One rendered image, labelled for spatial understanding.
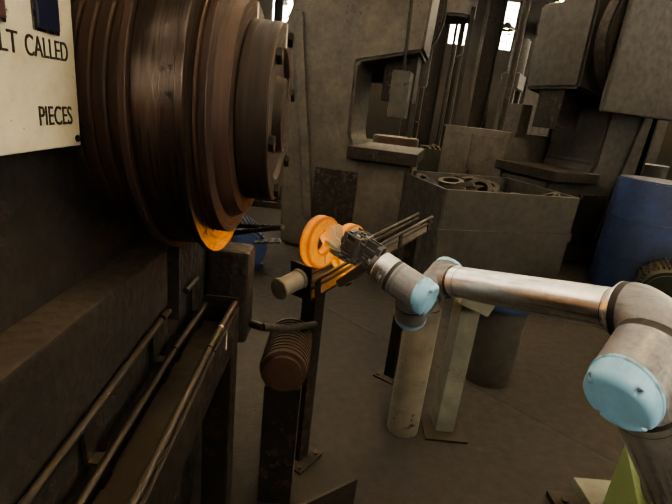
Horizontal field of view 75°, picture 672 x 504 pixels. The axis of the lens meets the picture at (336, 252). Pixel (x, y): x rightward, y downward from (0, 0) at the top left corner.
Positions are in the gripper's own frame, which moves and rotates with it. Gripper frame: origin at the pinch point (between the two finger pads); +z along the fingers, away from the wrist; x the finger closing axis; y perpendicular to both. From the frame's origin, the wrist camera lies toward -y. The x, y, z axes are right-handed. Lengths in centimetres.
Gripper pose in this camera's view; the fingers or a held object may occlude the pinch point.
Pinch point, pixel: (321, 235)
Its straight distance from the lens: 127.3
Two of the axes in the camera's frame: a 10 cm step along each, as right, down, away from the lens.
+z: -7.4, -5.1, 4.3
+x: -5.8, 1.9, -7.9
